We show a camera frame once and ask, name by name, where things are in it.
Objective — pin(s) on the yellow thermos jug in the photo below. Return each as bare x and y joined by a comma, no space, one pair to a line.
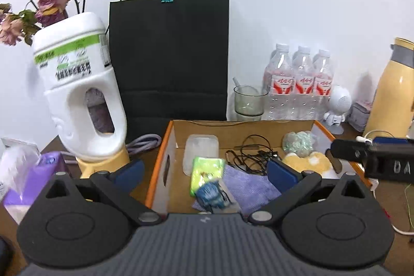
394,95

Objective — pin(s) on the iridescent plastic bag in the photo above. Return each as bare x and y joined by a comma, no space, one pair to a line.
299,143

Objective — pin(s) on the purple tissue box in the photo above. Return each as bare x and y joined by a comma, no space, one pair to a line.
35,179

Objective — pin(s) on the clear water bottle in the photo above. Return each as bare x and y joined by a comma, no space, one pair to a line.
279,85
323,87
303,87

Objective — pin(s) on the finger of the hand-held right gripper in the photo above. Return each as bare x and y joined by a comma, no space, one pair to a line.
349,150
391,141

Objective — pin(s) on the white card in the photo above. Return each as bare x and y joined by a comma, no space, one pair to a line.
17,144

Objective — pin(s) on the blue wrapper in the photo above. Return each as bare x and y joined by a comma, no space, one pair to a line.
212,195

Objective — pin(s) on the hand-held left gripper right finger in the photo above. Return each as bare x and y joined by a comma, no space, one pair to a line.
281,175

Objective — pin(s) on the orange cardboard box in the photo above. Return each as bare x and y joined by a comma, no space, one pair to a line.
176,192

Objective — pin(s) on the white detergent jug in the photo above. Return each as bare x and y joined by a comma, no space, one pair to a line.
77,95

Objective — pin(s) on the frosted cotton swab box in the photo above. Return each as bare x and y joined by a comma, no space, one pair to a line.
200,150

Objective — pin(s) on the clear glass cup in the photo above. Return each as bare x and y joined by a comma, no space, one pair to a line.
249,103

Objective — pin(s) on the yellow mug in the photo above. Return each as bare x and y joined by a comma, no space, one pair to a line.
103,166

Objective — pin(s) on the small grey box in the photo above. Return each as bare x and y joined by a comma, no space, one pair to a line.
359,117

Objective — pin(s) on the black paper bag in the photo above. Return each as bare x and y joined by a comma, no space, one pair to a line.
171,62

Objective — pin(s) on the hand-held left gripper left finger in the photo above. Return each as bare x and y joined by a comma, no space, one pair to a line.
129,173

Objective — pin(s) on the green tissue pack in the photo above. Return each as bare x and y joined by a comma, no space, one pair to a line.
207,174

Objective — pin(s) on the dark glasses case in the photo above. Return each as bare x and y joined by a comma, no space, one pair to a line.
5,251

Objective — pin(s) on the white round robot speaker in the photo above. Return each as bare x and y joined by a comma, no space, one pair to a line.
338,108

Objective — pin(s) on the white and yellow plush toy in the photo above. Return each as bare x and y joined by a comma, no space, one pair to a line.
307,164

